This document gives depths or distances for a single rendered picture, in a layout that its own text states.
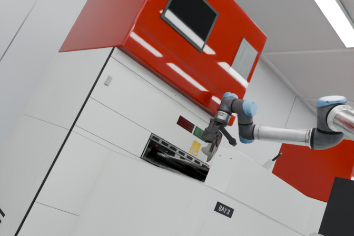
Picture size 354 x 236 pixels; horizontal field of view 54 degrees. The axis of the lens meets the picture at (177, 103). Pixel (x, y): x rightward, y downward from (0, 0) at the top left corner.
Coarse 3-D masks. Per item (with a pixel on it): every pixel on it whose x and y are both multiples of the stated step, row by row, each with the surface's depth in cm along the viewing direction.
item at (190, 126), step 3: (180, 117) 175; (180, 120) 175; (183, 120) 176; (186, 120) 178; (180, 123) 175; (183, 123) 176; (186, 123) 178; (189, 123) 179; (183, 126) 177; (186, 126) 178; (189, 126) 179; (192, 126) 180; (189, 129) 179; (192, 129) 181
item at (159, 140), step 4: (152, 136) 165; (156, 136) 166; (156, 140) 166; (160, 140) 168; (164, 144) 170; (168, 144) 171; (168, 148) 171; (172, 148) 173; (176, 148) 175; (176, 152) 175; (180, 152) 176; (184, 152) 178; (184, 156) 178; (188, 156) 180; (192, 160) 182; (196, 160) 184; (200, 164) 186; (204, 164) 188
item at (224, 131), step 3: (222, 126) 170; (219, 129) 170; (222, 129) 170; (222, 132) 169; (225, 132) 168; (228, 132) 168; (225, 135) 168; (228, 135) 167; (228, 138) 167; (231, 138) 166; (231, 141) 166; (234, 141) 165; (231, 144) 167; (234, 144) 167
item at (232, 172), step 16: (224, 160) 112; (240, 160) 110; (208, 176) 114; (224, 176) 109; (240, 176) 111; (256, 176) 116; (272, 176) 122; (224, 192) 107; (240, 192) 112; (256, 192) 117; (272, 192) 123; (288, 192) 129; (256, 208) 118; (272, 208) 124; (288, 208) 130; (304, 208) 138; (288, 224) 131; (304, 224) 139
